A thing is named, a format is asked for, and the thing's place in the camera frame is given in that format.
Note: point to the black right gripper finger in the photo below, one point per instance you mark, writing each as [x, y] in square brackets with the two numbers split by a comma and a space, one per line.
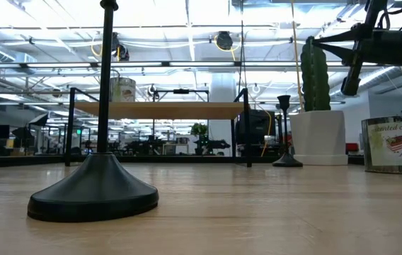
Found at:
[346, 55]
[346, 38]

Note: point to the green cactus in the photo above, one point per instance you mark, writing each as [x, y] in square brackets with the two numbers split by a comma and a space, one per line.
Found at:
[315, 78]

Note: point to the white hexagonal plant pot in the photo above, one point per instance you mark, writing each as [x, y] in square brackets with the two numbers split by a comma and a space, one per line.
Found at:
[317, 138]

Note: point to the small red object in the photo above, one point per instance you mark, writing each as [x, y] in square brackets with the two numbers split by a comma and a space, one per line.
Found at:
[351, 147]

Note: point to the black electronics box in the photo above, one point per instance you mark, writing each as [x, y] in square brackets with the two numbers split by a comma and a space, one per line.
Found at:
[263, 131]

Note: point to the green background plant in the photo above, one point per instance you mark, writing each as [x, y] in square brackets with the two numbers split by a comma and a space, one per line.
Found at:
[199, 129]

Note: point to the wooden shelf riser black legs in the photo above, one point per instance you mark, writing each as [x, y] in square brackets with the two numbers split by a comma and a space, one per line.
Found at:
[158, 110]

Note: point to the black aluminium rig frame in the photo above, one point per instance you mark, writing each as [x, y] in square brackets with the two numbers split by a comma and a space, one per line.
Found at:
[17, 161]

